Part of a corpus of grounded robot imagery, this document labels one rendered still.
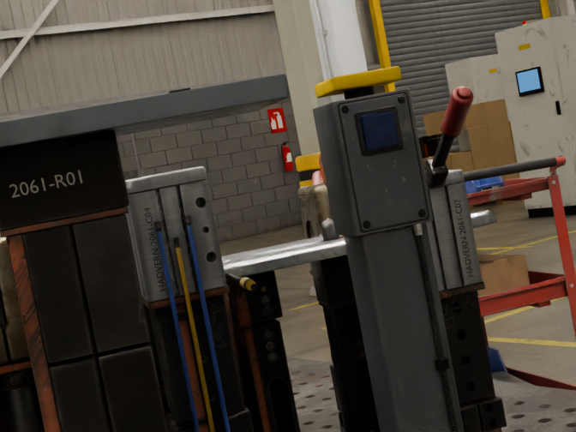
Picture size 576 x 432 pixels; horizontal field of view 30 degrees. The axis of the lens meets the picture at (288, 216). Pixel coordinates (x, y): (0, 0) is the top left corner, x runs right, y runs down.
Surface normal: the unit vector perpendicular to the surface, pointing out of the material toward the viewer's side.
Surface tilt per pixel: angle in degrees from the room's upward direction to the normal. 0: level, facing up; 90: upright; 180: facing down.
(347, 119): 90
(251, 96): 90
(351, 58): 90
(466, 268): 90
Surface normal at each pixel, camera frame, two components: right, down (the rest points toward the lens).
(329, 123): -0.96, 0.19
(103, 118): 0.22, 0.01
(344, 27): 0.52, -0.05
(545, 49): -0.83, 0.18
